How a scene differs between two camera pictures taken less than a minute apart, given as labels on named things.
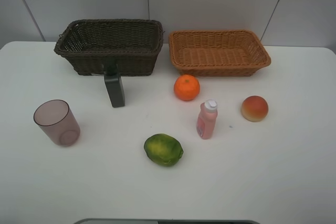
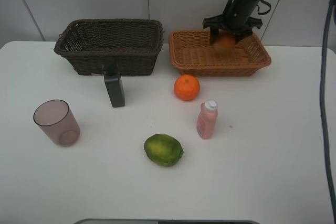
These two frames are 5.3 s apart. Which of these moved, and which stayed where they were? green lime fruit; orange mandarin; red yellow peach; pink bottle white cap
Moved: red yellow peach
Stayed: orange mandarin; pink bottle white cap; green lime fruit
